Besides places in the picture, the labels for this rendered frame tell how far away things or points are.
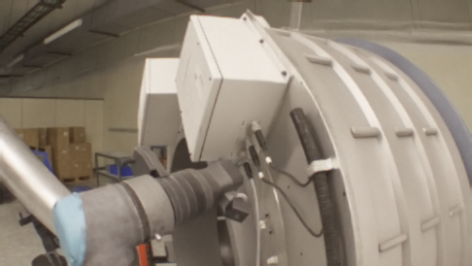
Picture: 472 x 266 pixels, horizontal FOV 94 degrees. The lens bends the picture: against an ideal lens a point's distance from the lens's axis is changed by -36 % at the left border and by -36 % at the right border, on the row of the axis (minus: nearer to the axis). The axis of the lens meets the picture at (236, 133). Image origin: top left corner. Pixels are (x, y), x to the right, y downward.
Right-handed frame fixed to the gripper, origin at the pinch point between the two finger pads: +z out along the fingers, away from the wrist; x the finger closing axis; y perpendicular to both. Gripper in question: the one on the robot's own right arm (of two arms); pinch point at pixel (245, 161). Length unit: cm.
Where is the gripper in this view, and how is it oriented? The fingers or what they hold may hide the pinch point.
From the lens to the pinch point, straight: 58.1
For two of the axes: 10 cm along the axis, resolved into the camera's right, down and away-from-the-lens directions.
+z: 6.8, -1.7, 7.1
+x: 4.3, -7.0, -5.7
